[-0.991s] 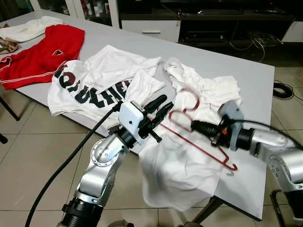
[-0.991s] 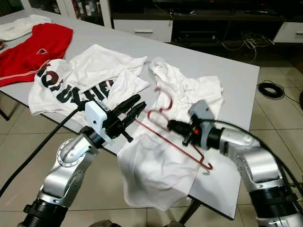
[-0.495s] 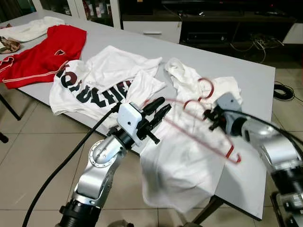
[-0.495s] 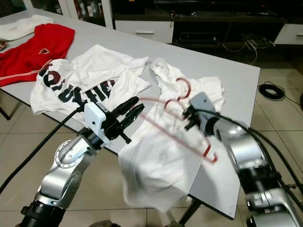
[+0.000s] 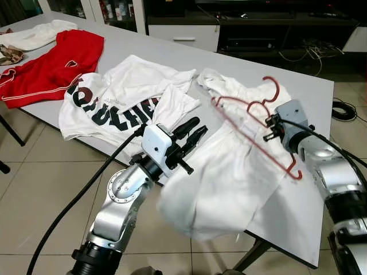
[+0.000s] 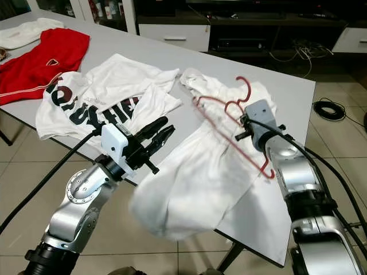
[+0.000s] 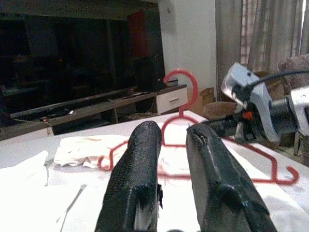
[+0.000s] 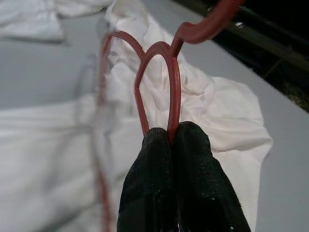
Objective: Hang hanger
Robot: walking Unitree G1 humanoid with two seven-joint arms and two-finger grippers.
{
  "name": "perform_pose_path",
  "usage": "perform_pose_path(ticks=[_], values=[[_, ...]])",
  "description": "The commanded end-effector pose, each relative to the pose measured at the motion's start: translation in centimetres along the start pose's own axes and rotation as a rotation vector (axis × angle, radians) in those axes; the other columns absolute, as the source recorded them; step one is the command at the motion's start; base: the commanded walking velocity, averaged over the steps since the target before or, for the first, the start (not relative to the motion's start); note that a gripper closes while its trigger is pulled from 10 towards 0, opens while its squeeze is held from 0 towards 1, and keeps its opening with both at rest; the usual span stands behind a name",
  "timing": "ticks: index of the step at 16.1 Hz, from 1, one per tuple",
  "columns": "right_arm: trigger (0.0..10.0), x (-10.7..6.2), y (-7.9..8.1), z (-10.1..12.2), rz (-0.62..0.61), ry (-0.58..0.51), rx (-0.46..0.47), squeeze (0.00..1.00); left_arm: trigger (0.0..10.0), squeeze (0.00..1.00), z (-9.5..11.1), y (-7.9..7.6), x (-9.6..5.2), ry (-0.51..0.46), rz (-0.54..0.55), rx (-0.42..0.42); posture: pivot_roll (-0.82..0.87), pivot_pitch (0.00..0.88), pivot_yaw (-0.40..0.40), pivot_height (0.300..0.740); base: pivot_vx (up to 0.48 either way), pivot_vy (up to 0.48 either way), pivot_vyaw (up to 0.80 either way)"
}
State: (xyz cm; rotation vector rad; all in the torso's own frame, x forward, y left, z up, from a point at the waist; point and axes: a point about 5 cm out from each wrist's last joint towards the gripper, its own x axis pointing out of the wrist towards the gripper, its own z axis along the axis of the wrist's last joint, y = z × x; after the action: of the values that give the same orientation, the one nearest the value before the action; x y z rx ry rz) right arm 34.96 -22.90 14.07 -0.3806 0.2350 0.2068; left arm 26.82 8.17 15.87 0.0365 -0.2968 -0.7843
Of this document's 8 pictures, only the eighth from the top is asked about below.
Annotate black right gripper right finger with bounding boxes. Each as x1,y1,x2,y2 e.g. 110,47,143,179
172,121,252,232

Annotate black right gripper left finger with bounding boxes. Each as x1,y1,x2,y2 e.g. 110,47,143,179
117,128,179,232

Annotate plain white t-shirt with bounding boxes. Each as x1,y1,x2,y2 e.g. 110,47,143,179
0,1,275,232

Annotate red plastic clothes hanger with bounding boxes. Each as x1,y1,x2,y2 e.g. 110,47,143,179
95,0,247,232

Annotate white t-shirt black lettering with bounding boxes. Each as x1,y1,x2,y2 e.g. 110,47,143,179
0,0,72,42

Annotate grey table black legs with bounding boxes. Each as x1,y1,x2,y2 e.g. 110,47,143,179
0,0,309,232

